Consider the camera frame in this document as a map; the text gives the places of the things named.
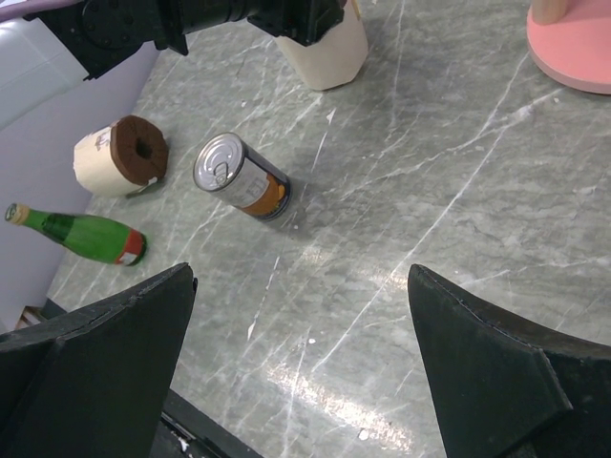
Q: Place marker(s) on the pink three-tier wooden shelf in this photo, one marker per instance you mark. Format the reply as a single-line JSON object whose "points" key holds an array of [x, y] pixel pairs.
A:
{"points": [[570, 42]]}

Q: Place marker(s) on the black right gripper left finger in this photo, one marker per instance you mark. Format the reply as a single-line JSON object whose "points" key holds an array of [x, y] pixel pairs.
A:
{"points": [[92, 382]]}

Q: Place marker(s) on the metal food tin can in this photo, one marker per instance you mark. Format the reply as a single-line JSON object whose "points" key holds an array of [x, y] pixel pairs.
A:
{"points": [[232, 171]]}

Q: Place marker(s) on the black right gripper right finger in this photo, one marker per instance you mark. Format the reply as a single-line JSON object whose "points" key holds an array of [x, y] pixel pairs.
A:
{"points": [[503, 386]]}

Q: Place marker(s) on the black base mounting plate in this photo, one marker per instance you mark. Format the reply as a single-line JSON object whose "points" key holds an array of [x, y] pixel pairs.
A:
{"points": [[184, 431]]}

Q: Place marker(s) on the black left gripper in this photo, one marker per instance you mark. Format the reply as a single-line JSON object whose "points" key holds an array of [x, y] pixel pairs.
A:
{"points": [[302, 21]]}

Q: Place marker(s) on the green glass bottle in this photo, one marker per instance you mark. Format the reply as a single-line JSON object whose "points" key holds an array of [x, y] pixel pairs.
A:
{"points": [[90, 237]]}

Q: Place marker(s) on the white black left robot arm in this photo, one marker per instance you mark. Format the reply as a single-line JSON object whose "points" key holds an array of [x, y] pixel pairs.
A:
{"points": [[53, 45]]}

